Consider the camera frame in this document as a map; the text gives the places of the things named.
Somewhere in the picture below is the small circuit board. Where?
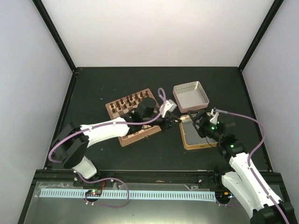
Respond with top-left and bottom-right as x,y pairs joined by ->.
85,189 -> 102,196
215,191 -> 235,199

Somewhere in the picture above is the right small circuit board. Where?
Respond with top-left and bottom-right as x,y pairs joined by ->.
215,191 -> 235,199

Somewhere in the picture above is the black mounting rail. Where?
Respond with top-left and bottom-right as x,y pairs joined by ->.
33,169 -> 220,188

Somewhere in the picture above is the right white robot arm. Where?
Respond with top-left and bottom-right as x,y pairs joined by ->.
187,108 -> 297,224

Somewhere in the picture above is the left small circuit board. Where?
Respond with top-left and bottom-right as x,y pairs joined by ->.
85,189 -> 102,196

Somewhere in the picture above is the gold metal tin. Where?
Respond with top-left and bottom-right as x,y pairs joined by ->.
179,119 -> 217,150

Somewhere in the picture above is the wooden chess board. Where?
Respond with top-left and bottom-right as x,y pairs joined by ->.
105,88 -> 161,147

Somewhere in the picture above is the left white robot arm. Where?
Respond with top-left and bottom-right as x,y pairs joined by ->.
48,97 -> 181,186

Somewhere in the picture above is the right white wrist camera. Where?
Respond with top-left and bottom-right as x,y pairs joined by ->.
210,108 -> 219,125

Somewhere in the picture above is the light blue cable duct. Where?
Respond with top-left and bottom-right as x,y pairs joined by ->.
39,189 -> 216,202

